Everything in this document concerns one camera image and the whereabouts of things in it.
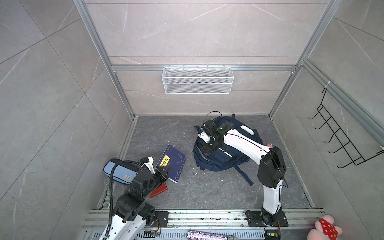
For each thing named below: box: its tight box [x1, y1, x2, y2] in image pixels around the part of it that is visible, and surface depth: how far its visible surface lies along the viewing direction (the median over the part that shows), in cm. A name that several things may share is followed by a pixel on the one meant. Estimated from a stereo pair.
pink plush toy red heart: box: [306, 214, 343, 240], surface depth 67 cm
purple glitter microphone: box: [186, 230, 228, 240], surface depth 67 cm
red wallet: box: [149, 182, 168, 198], surface depth 83 cm
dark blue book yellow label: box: [155, 144, 188, 184], surface depth 78 cm
